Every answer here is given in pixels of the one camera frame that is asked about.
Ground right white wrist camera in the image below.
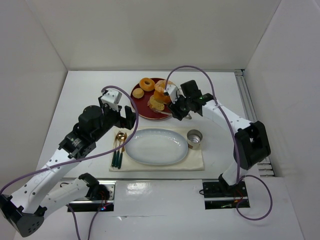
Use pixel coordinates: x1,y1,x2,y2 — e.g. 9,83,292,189
164,84,180,104

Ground sliced bread piece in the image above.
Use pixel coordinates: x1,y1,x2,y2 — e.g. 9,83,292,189
147,95,165,113

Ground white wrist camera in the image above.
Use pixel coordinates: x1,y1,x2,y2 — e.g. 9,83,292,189
100,88,122,112
164,84,180,104

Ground gold knife green handle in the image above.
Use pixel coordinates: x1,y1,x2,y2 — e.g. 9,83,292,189
117,133,128,169

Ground white oval plate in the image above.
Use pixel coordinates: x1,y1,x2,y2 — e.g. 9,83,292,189
124,128,188,166

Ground metal tongs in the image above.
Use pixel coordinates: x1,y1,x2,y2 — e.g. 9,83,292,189
151,108,192,120

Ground metal cup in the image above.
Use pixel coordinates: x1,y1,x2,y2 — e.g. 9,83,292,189
186,129,203,150

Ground glazed ring donut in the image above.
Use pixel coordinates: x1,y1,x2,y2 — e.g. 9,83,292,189
139,77,155,92

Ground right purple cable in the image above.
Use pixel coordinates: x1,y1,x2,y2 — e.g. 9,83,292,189
164,65,273,221

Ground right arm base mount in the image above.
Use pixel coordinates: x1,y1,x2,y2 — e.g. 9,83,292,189
199,181,250,210

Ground beige cloth placemat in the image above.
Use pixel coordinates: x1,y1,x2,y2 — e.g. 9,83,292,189
109,127,205,172

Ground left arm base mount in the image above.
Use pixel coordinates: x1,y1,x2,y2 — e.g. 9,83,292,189
68,180,116,213

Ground tall orange frosted cake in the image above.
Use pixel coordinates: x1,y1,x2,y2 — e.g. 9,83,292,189
153,79,171,105

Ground small round brown bun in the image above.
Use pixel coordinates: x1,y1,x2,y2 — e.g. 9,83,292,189
132,88,145,99

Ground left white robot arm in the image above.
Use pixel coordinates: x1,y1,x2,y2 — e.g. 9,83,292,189
0,96,138,238

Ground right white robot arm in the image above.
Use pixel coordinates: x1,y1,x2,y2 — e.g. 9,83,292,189
164,80,271,192

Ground purple cable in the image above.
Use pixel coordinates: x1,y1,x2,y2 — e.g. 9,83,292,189
0,85,140,240
164,65,273,221

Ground gold fork green handle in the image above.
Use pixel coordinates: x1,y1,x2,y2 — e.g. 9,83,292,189
111,131,123,167

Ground red round plate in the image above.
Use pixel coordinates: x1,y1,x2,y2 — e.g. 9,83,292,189
130,78,171,120

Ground gold spoon green handle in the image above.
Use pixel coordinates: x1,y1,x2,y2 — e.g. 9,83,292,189
111,132,125,167

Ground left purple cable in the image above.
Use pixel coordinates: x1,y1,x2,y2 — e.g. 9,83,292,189
0,85,140,240

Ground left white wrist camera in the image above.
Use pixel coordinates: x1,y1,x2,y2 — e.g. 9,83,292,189
100,88,122,112

